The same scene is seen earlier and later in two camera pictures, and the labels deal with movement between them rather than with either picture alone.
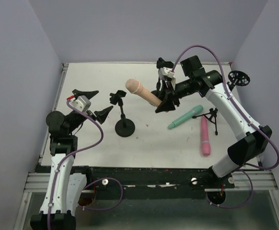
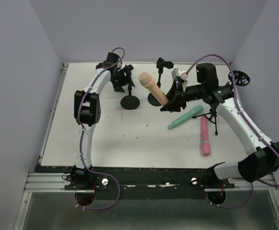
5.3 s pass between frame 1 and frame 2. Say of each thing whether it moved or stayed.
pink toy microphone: stayed
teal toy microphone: stayed
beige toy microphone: moved
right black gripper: moved
